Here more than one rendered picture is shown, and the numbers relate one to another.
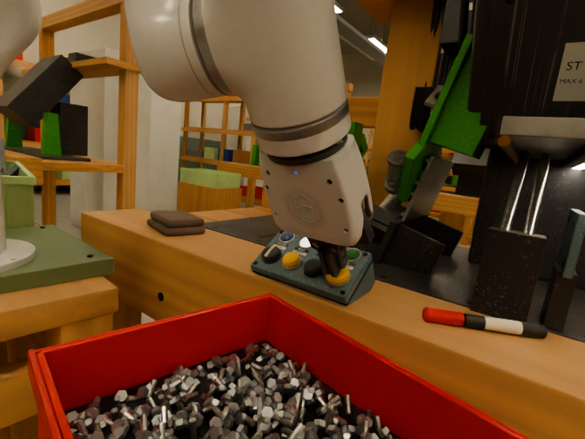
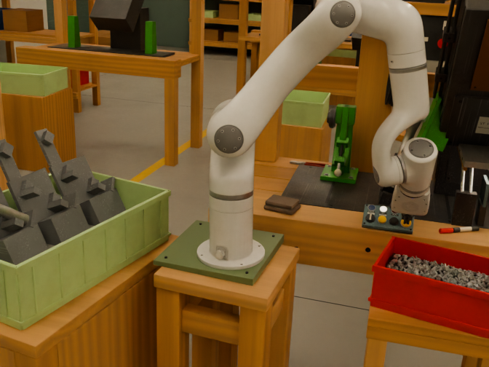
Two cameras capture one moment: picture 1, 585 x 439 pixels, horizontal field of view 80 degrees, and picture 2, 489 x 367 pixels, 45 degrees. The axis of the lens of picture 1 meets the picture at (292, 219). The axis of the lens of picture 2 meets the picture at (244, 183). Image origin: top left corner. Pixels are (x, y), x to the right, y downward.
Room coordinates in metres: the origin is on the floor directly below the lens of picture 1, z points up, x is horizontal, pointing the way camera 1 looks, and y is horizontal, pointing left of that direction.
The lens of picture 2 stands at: (-0.97, 0.95, 1.62)
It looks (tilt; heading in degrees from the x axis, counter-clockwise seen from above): 20 degrees down; 340
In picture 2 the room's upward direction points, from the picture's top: 2 degrees clockwise
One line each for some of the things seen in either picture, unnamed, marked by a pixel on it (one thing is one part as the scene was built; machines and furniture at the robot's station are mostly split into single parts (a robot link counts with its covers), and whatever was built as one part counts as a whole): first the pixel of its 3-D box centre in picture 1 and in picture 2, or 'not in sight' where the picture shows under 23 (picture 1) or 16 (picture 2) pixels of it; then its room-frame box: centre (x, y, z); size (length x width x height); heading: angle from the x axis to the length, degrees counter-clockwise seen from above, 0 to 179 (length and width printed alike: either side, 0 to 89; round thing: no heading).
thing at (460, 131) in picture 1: (466, 111); (436, 126); (0.60, -0.26, 1.17); 0.13 x 0.12 x 0.20; 56
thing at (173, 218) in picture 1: (176, 222); (282, 204); (0.67, 0.23, 0.91); 0.10 x 0.08 x 0.03; 43
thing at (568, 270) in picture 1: (564, 266); (482, 200); (0.42, -0.35, 0.97); 0.10 x 0.02 x 0.14; 146
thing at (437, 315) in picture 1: (482, 322); (458, 229); (0.37, -0.23, 0.91); 0.13 x 0.02 x 0.02; 84
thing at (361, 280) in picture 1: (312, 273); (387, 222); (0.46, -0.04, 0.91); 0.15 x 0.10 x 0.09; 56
